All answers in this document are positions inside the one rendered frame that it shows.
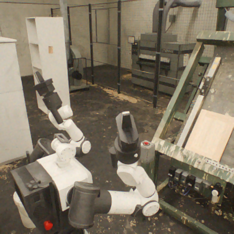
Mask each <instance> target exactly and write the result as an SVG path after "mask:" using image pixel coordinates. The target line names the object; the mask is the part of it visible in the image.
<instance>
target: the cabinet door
mask: <svg viewBox="0 0 234 234"><path fill-rule="evenodd" d="M233 128H234V117H230V116H226V115H222V114H220V113H216V112H211V111H207V110H203V109H202V110H201V112H200V114H199V117H198V119H197V122H196V124H195V126H194V127H193V130H192V133H191V135H190V137H189V139H188V142H187V143H186V146H185V149H187V150H189V151H192V152H194V153H197V154H200V155H203V156H205V157H207V158H210V159H213V160H215V161H217V162H219V161H220V160H221V157H222V154H223V152H224V149H225V147H226V144H227V143H228V140H229V138H230V135H231V133H232V130H233Z"/></svg>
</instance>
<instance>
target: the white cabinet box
mask: <svg viewBox="0 0 234 234"><path fill-rule="evenodd" d="M26 24H27V33H28V39H29V46H30V52H31V59H32V68H33V75H34V81H35V85H36V84H38V81H37V79H36V76H35V74H34V73H35V72H36V71H39V73H40V74H41V76H42V77H43V79H44V81H46V80H48V79H50V78H52V81H53V83H52V84H53V86H54V87H55V90H54V91H53V92H57V93H58V95H59V97H60V99H61V100H62V102H63V103H62V106H66V105H69V106H70V96H69V85H68V81H69V80H68V75H67V64H66V53H65V41H64V26H63V18H62V17H29V18H26ZM36 95H37V104H38V108H39V109H41V110H42V111H43V112H45V113H46V114H47V115H49V113H50V112H51V111H50V110H48V109H47V107H46V106H45V104H44V102H43V100H42V98H43V96H40V95H39V94H38V92H37V90H36Z"/></svg>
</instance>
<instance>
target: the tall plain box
mask: <svg viewBox="0 0 234 234"><path fill-rule="evenodd" d="M14 42H16V40H14V39H12V38H6V37H0V166H1V165H5V164H8V163H10V162H14V161H16V160H20V159H23V158H26V156H27V155H26V151H29V156H30V155H31V153H32V152H33V145H32V138H31V135H30V129H29V123H28V118H27V110H26V104H25V98H24V93H23V90H22V84H21V76H20V71H19V65H18V59H17V54H16V46H15V43H14Z"/></svg>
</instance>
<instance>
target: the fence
mask: <svg viewBox="0 0 234 234"><path fill-rule="evenodd" d="M216 58H219V57H216ZM216 58H215V60H216ZM215 60H214V62H213V65H214V64H216V67H215V69H212V67H213V65H212V66H211V68H210V70H209V73H208V75H207V76H210V77H212V79H211V81H210V83H209V85H208V88H207V90H206V92H205V95H204V96H201V95H199V96H198V98H197V101H196V103H195V105H194V107H193V109H192V112H191V114H190V116H189V118H188V121H187V122H186V125H185V127H184V130H183V132H182V134H181V137H180V138H179V140H178V143H177V146H180V147H183V146H184V144H185V142H186V139H187V137H188V135H189V133H190V130H191V128H192V126H193V123H194V122H195V119H196V117H197V114H198V112H199V110H200V108H201V105H202V104H203V101H204V99H205V96H206V94H207V91H208V89H209V87H210V85H211V83H212V81H213V78H214V76H215V74H216V72H217V69H218V66H219V64H220V63H221V60H222V59H221V58H219V60H218V62H217V63H216V62H215Z"/></svg>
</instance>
